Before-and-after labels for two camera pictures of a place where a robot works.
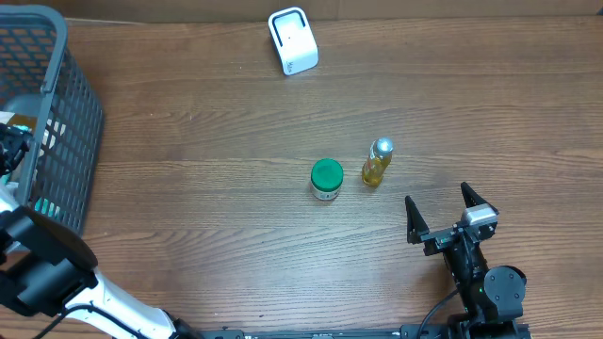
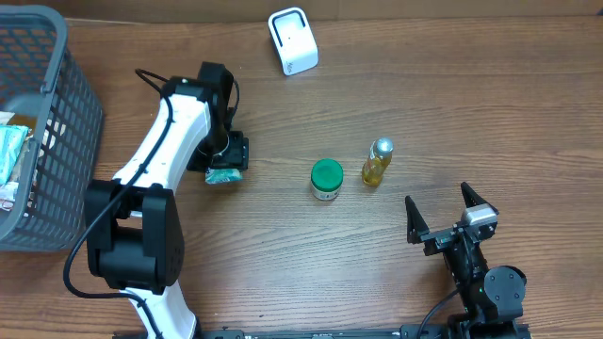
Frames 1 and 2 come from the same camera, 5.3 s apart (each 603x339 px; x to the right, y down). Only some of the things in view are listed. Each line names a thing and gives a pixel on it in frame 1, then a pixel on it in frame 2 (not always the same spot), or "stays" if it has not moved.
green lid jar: (327, 175) stays
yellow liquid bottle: (380, 155) stays
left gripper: (18, 139) to (237, 157)
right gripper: (438, 239) stays
